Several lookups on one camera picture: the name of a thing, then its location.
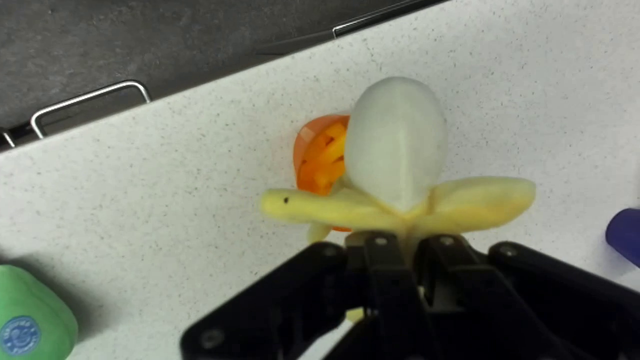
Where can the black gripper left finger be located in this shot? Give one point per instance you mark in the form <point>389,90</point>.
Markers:
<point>312,307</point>

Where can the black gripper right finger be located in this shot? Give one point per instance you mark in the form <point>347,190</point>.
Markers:
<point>532,307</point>

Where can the yellow banana plush toy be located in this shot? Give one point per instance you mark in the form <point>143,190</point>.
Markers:
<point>396,147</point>

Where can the blue cup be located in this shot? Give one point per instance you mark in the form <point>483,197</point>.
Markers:
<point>627,236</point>

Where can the orange plastic cup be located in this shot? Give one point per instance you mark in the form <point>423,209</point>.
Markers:
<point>321,156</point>

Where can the green pear plush toy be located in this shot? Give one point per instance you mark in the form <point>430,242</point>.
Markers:
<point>32,320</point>

